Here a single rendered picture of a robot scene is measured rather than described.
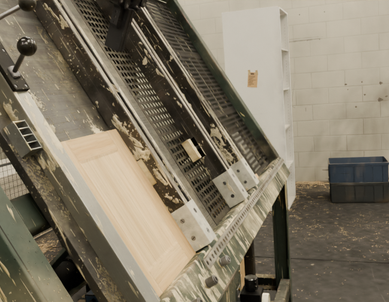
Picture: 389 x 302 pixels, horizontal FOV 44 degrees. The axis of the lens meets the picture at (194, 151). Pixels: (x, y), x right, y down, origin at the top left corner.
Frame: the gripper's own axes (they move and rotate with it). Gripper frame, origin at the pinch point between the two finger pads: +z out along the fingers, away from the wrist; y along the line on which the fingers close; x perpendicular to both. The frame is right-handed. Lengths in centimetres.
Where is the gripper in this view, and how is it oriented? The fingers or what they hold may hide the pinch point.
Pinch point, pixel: (119, 27)
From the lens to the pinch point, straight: 81.8
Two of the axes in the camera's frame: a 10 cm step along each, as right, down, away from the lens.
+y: -4.7, 1.7, -8.6
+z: -3.2, 8.8, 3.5
